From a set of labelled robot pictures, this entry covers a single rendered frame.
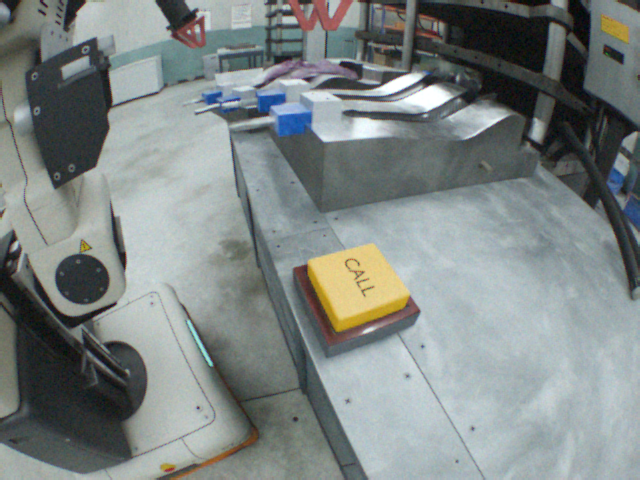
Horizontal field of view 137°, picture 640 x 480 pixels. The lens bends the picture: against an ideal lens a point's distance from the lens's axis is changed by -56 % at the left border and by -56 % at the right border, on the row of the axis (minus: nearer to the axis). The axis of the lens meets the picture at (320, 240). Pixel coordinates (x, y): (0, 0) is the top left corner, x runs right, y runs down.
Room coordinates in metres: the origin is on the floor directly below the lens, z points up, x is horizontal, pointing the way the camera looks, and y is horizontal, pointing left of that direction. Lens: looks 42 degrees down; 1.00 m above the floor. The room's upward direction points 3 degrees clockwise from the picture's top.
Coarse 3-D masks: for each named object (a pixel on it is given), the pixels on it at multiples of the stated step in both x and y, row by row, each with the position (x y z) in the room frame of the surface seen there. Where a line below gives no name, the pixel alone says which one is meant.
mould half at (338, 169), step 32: (416, 96) 0.50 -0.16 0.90; (448, 96) 0.47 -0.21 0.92; (320, 128) 0.30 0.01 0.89; (352, 128) 0.31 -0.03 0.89; (384, 128) 0.32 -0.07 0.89; (416, 128) 0.35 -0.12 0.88; (448, 128) 0.38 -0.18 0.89; (480, 128) 0.36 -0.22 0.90; (512, 128) 0.39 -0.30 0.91; (288, 160) 0.38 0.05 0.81; (320, 160) 0.27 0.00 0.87; (352, 160) 0.27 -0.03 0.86; (384, 160) 0.29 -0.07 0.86; (416, 160) 0.31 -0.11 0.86; (448, 160) 0.33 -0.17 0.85; (480, 160) 0.37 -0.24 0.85; (512, 160) 0.41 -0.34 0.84; (320, 192) 0.26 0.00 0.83; (352, 192) 0.28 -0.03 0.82; (384, 192) 0.29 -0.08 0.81; (416, 192) 0.32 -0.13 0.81
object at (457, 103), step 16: (432, 80) 0.58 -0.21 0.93; (448, 80) 0.55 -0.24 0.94; (464, 80) 0.54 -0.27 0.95; (336, 96) 0.49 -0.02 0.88; (352, 96) 0.51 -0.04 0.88; (368, 96) 0.52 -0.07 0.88; (384, 96) 0.53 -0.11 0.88; (400, 96) 0.53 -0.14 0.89; (464, 96) 0.47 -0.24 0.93; (352, 112) 0.38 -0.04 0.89; (368, 112) 0.39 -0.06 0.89; (384, 112) 0.41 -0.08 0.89; (432, 112) 0.44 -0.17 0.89; (448, 112) 0.43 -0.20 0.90
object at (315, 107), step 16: (304, 96) 0.35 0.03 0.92; (320, 96) 0.35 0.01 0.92; (272, 112) 0.33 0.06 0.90; (288, 112) 0.31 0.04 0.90; (304, 112) 0.32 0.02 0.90; (320, 112) 0.32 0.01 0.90; (336, 112) 0.33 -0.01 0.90; (240, 128) 0.30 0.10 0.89; (288, 128) 0.31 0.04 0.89; (304, 128) 0.32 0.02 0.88
